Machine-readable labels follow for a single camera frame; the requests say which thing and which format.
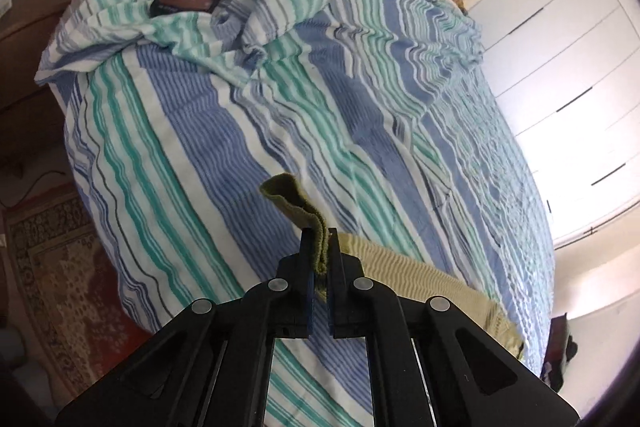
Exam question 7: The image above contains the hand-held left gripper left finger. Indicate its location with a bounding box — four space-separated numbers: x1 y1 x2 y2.
54 229 315 427

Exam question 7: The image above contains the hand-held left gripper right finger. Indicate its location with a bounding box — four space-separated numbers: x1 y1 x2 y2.
327 231 582 427

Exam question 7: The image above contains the green striped cardigan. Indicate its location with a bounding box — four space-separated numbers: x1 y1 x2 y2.
259 174 527 364

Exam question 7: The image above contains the blue striped bed blanket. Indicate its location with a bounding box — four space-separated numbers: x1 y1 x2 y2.
34 0 557 427

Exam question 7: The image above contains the dark wooden nightstand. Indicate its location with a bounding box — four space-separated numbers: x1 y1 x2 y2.
541 313 571 390

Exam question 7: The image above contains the patterned carpet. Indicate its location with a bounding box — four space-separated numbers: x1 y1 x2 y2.
0 192 151 408

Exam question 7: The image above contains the white wardrobe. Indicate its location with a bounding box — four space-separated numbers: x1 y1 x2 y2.
466 0 640 250

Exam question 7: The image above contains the brown wooden bedside table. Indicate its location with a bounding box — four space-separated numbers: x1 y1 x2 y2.
0 0 103 112

